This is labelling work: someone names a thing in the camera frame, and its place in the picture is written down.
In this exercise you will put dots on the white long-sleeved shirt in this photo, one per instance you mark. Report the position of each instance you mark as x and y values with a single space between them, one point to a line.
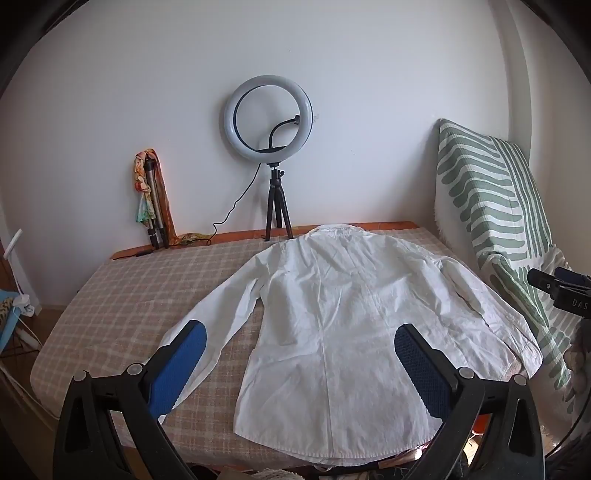
332 323

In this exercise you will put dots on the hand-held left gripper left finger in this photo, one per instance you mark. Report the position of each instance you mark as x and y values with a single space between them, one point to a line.
178 369

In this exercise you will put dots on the black mini tripod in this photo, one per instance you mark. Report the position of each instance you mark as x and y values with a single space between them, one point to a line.
276 194

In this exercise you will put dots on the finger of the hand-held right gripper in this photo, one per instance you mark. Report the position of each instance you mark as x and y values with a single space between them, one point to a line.
542 279

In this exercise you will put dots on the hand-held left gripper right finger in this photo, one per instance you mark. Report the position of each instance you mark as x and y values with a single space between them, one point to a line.
422 369

